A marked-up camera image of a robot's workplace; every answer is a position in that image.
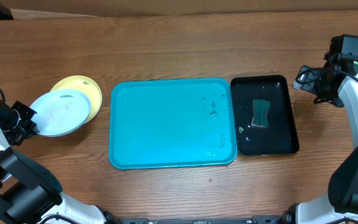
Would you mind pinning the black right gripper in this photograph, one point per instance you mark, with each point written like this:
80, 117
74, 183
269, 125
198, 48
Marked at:
312, 86

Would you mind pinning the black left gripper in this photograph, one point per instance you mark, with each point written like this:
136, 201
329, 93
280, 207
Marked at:
24, 130

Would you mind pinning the light blue plate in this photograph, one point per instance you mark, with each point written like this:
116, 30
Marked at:
60, 112

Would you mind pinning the green sponge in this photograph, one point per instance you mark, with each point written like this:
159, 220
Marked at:
260, 112

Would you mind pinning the yellow-green plate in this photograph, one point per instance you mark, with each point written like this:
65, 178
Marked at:
85, 85

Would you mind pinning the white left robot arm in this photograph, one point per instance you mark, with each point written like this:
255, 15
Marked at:
30, 193

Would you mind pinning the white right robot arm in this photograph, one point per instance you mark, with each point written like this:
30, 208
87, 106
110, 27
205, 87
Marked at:
340, 203

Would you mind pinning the black plastic tray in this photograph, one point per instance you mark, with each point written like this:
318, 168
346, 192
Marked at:
280, 137

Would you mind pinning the blue plastic tray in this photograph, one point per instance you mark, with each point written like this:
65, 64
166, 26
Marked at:
171, 123

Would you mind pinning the brown cardboard backdrop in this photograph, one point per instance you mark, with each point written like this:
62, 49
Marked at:
177, 7

